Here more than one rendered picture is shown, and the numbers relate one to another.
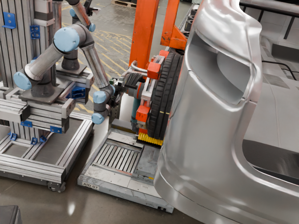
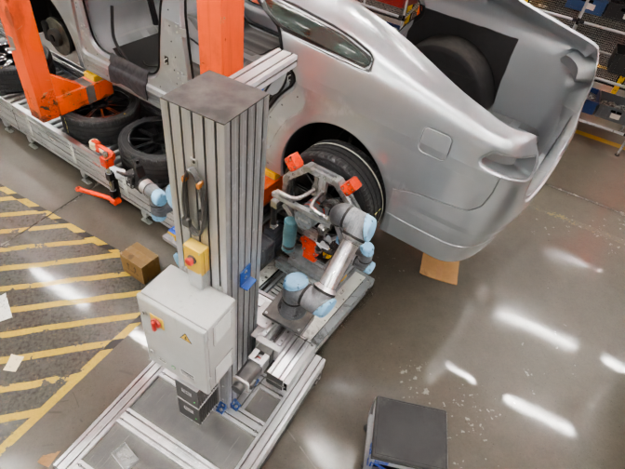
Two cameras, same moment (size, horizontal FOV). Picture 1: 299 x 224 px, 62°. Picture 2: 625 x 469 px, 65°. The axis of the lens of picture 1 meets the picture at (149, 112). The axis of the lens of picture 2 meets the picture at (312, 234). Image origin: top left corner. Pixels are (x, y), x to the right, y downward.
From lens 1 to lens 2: 2.58 m
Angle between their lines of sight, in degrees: 53
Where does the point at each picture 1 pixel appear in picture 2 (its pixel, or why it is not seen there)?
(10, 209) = (383, 401)
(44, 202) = (327, 397)
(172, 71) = (361, 172)
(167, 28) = (43, 87)
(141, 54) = not seen: hidden behind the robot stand
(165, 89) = (371, 193)
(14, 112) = (309, 349)
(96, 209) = (350, 348)
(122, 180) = not seen: hidden behind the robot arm
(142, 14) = not seen: hidden behind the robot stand
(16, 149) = (258, 406)
